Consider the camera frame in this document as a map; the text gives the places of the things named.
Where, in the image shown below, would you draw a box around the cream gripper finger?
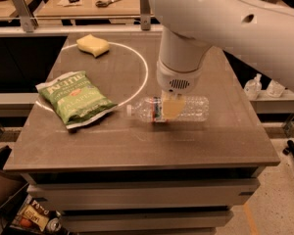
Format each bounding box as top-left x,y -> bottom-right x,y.
161,91 -> 185,119

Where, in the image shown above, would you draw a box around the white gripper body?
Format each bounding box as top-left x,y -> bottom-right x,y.
157,61 -> 202,94

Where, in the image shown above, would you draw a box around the clear plastic water bottle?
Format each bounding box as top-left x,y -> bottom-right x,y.
126,96 -> 209,123

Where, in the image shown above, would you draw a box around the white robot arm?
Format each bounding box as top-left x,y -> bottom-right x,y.
149,0 -> 294,95

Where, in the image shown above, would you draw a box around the clear spray bottle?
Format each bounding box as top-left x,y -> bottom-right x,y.
244,73 -> 262,100
266,79 -> 285,98

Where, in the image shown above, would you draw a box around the yellow sponge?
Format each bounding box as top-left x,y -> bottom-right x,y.
76,34 -> 110,58

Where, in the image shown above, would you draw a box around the green jalapeno chip bag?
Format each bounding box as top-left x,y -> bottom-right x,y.
36,70 -> 117,129

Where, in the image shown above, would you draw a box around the grey table drawer cabinet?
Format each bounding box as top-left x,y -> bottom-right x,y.
21,166 -> 267,235

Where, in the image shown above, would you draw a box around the snack package on floor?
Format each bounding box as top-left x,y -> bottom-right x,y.
21,200 -> 50,231

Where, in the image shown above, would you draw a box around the brown bin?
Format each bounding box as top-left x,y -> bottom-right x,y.
0,146 -> 25,207

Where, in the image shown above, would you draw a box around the middle metal bracket post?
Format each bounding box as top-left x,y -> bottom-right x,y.
140,0 -> 151,30

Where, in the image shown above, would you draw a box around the metal bracket post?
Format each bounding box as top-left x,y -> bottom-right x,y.
12,0 -> 38,32
140,0 -> 151,30

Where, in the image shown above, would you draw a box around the black handled scissors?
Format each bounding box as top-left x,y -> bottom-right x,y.
95,0 -> 122,8

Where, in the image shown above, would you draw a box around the left metal bracket post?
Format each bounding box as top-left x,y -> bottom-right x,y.
12,0 -> 38,32

